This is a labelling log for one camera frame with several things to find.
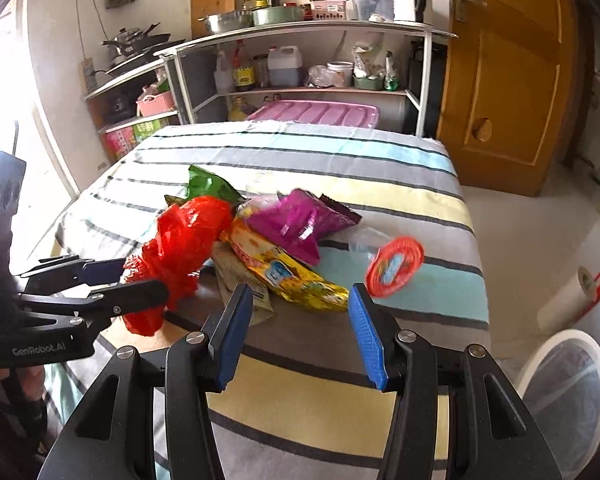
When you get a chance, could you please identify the black frying pan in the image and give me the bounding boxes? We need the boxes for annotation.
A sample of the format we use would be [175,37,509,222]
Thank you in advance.
[102,23,172,68]

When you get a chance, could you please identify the yellow snack wrapper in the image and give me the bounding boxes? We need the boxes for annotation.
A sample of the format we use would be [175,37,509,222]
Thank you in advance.
[221,219,349,312]

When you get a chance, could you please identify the pink utensil basket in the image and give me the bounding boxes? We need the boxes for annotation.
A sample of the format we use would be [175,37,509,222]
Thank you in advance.
[311,0,347,21]

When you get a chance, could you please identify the left forearm dark sleeve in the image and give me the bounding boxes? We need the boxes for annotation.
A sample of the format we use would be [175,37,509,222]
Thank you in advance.
[0,366,47,479]

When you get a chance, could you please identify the pink plastic lid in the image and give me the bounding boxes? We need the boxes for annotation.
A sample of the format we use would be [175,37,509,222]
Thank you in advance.
[247,100,379,128]

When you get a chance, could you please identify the white metal shelf rack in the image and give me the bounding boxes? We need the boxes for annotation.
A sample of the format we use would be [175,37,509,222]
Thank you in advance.
[84,20,453,160]

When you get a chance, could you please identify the beige paper wrapper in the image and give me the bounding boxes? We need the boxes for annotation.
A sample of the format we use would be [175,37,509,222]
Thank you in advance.
[211,242,275,326]

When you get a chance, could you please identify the clear cup red lid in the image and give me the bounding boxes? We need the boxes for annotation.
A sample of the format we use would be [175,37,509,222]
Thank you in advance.
[343,226,425,298]

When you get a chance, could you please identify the green enamel pot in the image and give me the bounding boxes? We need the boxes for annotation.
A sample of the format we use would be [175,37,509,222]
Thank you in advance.
[252,6,304,27]

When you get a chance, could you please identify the paper towel roll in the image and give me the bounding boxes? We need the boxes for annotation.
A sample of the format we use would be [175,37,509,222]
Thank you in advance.
[536,266,600,335]

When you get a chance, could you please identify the striped tablecloth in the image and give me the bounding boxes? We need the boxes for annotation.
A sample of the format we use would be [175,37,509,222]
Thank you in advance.
[56,120,489,479]

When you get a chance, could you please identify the red plastic bag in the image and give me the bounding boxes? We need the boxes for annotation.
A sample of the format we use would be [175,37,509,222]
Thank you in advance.
[122,196,233,337]

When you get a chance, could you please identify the green snack wrapper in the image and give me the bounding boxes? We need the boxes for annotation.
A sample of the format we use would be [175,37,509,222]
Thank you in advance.
[164,165,244,206]

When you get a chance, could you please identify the magenta snack bag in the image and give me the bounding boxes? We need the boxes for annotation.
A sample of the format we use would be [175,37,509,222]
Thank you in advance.
[245,188,362,266]

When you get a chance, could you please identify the clear plastic storage box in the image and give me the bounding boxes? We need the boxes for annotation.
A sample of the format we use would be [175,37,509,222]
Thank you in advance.
[352,0,393,22]

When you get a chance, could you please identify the steel mixing bowl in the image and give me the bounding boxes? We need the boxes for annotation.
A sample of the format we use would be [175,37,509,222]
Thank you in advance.
[198,10,253,35]

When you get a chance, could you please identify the white oil jug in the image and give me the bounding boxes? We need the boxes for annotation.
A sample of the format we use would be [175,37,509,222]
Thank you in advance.
[268,46,303,88]

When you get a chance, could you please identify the pink storage basket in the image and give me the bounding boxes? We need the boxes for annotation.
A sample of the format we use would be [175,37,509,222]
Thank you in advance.
[136,90,175,117]

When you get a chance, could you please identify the red-capped sauce bottle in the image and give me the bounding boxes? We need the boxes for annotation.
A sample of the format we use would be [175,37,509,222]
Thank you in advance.
[232,40,256,92]

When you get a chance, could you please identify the brown wooden door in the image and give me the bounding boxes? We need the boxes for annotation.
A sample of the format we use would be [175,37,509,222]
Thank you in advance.
[437,0,578,196]

